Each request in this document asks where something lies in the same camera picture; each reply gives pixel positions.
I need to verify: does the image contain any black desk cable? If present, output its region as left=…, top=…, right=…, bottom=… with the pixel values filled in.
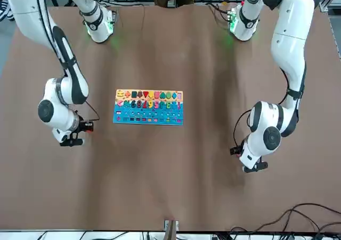
left=228, top=202, right=341, bottom=234

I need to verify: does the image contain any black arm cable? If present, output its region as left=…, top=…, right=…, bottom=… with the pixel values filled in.
left=230, top=64, right=307, bottom=158
left=33, top=0, right=101, bottom=133

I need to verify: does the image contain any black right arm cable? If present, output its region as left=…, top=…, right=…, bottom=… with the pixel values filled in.
left=33, top=0, right=101, bottom=133

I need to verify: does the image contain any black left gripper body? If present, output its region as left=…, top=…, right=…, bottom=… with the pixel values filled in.
left=242, top=156, right=269, bottom=174

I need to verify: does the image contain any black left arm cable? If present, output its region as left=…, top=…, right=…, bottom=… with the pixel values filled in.
left=230, top=64, right=307, bottom=158

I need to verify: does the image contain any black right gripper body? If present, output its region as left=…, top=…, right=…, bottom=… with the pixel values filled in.
left=59, top=131, right=84, bottom=147

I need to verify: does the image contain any blue toy puzzle board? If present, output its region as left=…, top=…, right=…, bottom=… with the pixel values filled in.
left=112, top=89, right=184, bottom=126

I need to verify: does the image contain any person's shoe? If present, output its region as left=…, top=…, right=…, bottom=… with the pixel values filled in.
left=0, top=0, right=17, bottom=22

